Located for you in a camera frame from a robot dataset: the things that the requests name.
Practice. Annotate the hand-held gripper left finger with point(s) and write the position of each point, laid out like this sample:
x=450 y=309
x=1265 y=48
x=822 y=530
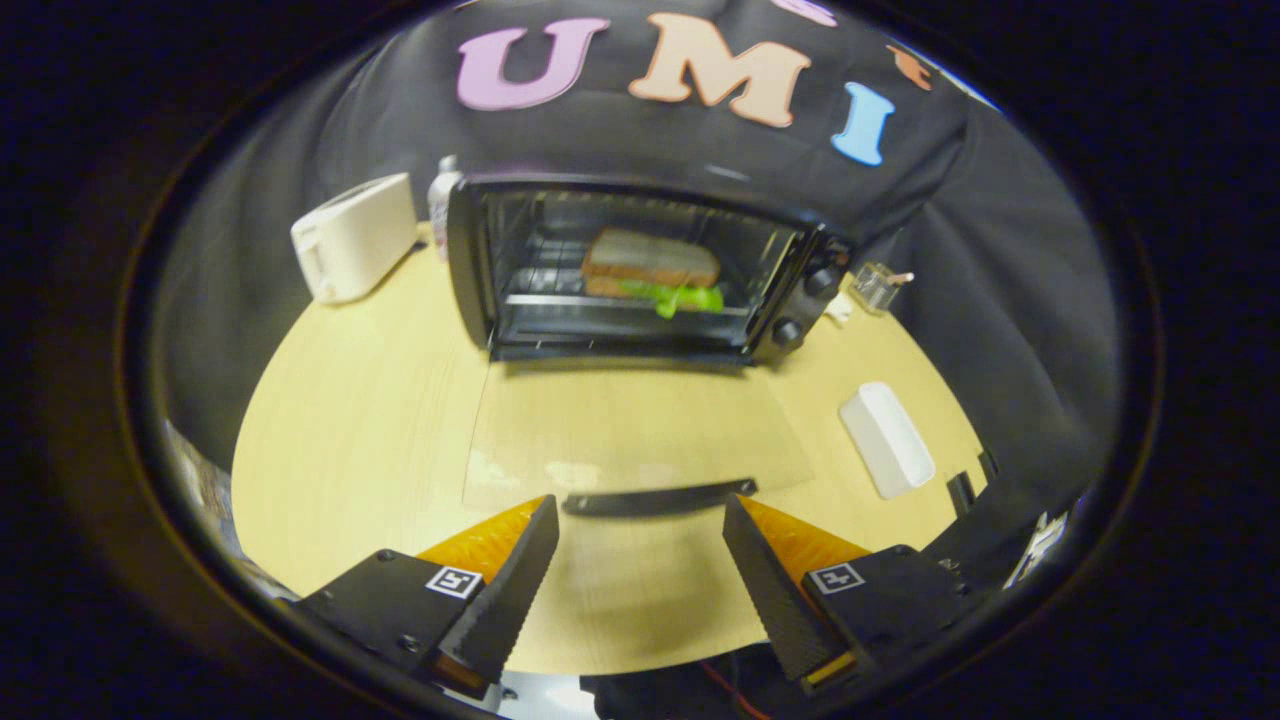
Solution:
x=515 y=590

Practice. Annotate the white divided grain dish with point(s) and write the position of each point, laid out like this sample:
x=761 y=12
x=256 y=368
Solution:
x=840 y=308

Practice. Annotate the lettuce sandwich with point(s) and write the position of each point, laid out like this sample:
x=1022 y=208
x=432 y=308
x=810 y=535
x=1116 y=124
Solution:
x=650 y=262

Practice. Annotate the small clear bottle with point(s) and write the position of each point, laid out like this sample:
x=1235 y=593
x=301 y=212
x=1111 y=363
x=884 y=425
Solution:
x=442 y=205

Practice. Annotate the black table clamp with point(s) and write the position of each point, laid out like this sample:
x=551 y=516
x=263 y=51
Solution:
x=961 y=494
x=988 y=466

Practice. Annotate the clear glass holder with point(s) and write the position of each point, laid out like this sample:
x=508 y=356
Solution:
x=878 y=288

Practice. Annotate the black toaster oven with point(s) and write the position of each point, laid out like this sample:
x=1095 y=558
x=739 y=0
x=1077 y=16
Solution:
x=465 y=260

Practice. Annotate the white rectangular tray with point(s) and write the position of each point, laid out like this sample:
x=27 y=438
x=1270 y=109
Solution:
x=888 y=440

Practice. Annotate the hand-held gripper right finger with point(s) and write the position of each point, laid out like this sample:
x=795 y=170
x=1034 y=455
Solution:
x=775 y=590

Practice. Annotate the white pop-up toaster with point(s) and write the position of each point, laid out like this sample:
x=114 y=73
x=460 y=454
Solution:
x=355 y=240

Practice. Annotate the patterned cloth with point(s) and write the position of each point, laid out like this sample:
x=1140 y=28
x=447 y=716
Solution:
x=205 y=490

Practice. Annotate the white printed object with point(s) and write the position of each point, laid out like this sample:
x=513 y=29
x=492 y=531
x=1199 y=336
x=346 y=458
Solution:
x=1040 y=545

